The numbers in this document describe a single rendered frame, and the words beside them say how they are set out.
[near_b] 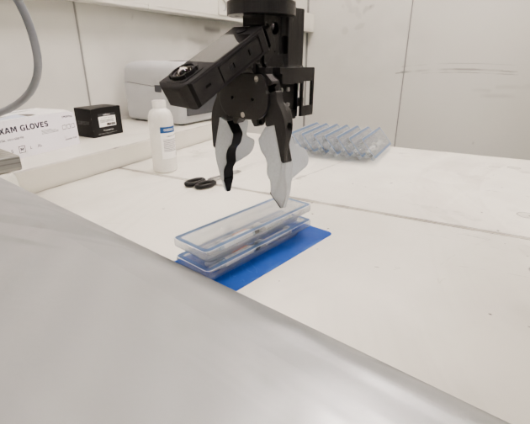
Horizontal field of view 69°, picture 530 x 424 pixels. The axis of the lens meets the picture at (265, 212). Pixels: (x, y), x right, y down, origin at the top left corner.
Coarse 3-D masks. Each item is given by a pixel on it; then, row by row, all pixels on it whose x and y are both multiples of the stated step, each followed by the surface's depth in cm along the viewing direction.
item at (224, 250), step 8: (304, 208) 50; (288, 216) 48; (296, 216) 49; (272, 224) 46; (280, 224) 47; (288, 224) 50; (184, 232) 43; (256, 232) 44; (264, 232) 45; (272, 232) 48; (176, 240) 41; (240, 240) 42; (248, 240) 43; (256, 240) 46; (184, 248) 41; (192, 248) 40; (216, 248) 39; (224, 248) 40; (232, 248) 43; (200, 256) 39; (208, 256) 39; (216, 256) 40; (224, 256) 42
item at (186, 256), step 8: (296, 224) 51; (280, 232) 48; (264, 240) 46; (240, 248) 44; (248, 248) 44; (184, 256) 43; (192, 256) 43; (232, 256) 43; (200, 264) 41; (208, 264) 41; (216, 264) 41
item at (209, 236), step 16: (256, 208) 50; (272, 208) 50; (288, 208) 50; (208, 224) 45; (224, 224) 45; (240, 224) 45; (256, 224) 45; (192, 240) 41; (208, 240) 41; (224, 240) 41
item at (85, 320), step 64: (0, 192) 2; (0, 256) 1; (64, 256) 1; (128, 256) 1; (0, 320) 1; (64, 320) 1; (128, 320) 1; (192, 320) 1; (256, 320) 1; (0, 384) 1; (64, 384) 1; (128, 384) 1; (192, 384) 1; (256, 384) 1; (320, 384) 1; (384, 384) 1
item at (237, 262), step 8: (304, 224) 51; (288, 232) 49; (296, 232) 50; (272, 240) 46; (280, 240) 48; (256, 248) 44; (264, 248) 46; (272, 248) 49; (240, 256) 43; (248, 256) 44; (256, 256) 47; (184, 264) 42; (192, 264) 41; (224, 264) 41; (232, 264) 42; (240, 264) 45; (200, 272) 40; (208, 272) 40; (216, 272) 40; (224, 272) 43
